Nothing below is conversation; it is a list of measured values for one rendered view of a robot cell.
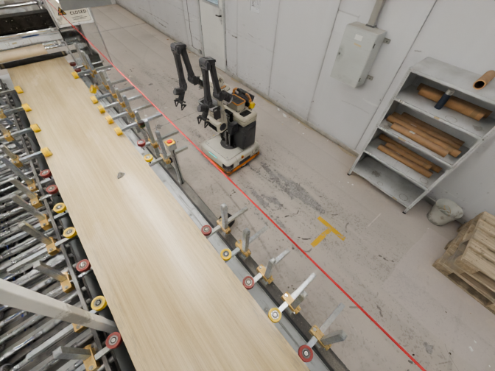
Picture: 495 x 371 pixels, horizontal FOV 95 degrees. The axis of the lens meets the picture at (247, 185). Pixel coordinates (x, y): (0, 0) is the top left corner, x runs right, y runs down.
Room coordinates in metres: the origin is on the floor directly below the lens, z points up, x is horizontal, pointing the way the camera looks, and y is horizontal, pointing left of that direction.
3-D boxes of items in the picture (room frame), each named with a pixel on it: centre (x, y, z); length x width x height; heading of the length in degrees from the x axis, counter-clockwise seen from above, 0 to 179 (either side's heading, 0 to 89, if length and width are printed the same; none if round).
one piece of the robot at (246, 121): (2.62, 0.23, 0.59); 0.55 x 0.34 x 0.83; 48
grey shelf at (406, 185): (2.15, -1.94, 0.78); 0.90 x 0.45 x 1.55; 43
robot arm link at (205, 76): (2.05, 0.45, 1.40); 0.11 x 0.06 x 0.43; 48
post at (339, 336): (0.15, -0.53, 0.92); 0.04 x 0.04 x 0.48; 43
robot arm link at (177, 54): (2.34, 0.77, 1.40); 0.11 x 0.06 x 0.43; 49
